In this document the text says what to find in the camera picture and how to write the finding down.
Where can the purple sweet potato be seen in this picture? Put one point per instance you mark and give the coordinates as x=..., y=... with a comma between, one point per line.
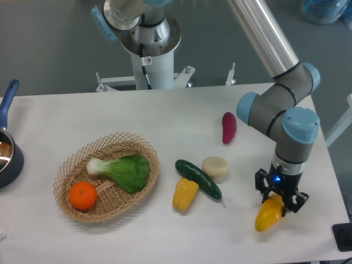
x=229, y=125

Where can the white frame at right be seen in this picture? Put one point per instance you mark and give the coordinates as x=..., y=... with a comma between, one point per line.
x=340, y=126

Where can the yellow mango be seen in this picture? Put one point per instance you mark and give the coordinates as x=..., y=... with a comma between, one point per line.
x=270, y=213

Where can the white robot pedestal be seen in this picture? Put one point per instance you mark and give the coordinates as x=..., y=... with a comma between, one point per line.
x=149, y=73

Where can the dark green cucumber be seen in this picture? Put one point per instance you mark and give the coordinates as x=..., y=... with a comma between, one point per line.
x=193, y=173

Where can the dark blue saucepan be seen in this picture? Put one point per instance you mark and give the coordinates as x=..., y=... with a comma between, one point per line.
x=12, y=158

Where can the yellow bell pepper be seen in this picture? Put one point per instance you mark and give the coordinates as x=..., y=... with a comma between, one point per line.
x=185, y=192

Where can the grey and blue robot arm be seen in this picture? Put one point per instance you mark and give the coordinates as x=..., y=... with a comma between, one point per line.
x=151, y=37

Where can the clear blue plastic bag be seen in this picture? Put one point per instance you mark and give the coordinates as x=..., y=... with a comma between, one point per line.
x=326, y=12

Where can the woven wicker basket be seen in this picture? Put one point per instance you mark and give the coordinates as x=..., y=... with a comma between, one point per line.
x=112, y=200

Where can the cream round cake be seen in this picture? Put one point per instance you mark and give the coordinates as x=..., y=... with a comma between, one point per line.
x=216, y=167

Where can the green bok choy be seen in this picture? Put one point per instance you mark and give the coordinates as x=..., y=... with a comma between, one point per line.
x=128, y=172

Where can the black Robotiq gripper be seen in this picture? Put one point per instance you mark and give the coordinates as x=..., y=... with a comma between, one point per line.
x=279, y=181

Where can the black device at table edge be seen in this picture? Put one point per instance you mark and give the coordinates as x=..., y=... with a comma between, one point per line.
x=342, y=235

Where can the orange mandarin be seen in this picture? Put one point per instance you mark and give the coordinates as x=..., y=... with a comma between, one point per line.
x=82, y=195

